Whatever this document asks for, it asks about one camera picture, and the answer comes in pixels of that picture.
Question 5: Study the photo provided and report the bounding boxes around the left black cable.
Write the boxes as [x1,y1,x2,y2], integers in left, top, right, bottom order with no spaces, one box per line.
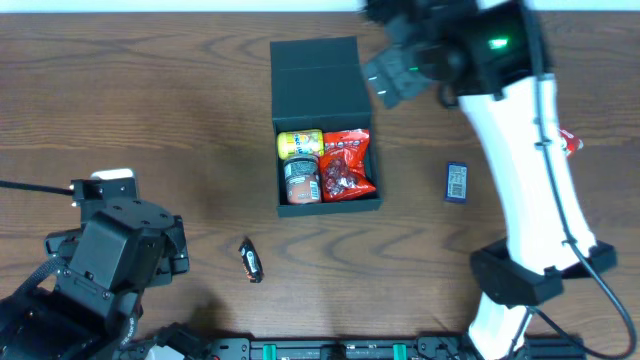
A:
[0,179,76,197]

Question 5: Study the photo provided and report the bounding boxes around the yellow candy bottle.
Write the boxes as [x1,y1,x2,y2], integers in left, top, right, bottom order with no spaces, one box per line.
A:
[276,129,324,160]

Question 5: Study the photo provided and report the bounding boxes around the red Hello Panda box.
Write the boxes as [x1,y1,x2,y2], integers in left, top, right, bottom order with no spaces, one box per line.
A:
[559,127,584,158]

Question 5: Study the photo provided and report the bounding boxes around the red candy bag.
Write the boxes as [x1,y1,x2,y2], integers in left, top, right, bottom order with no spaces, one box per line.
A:
[319,129,376,202]

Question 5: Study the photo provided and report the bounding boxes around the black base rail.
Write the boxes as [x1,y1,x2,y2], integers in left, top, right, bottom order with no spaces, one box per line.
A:
[112,335,586,360]

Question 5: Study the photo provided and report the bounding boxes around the dark green open box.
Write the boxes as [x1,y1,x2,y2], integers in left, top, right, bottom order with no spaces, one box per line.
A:
[270,36,383,218]

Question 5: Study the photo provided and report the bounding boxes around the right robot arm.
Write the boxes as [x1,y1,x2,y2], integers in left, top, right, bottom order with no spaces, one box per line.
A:
[363,0,616,359]

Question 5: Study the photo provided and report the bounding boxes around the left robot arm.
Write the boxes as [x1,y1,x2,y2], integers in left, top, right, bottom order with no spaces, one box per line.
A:
[1,176,190,359]

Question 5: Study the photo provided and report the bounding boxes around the black candy bar wrapper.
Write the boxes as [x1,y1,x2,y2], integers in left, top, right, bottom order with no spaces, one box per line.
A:
[238,237,264,283]

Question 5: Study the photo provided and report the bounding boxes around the small blue box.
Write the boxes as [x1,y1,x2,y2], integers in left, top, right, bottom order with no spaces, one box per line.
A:
[445,162,468,203]

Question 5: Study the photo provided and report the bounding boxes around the red Pringles can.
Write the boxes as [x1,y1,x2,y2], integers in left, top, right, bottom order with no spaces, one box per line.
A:
[283,155,322,205]

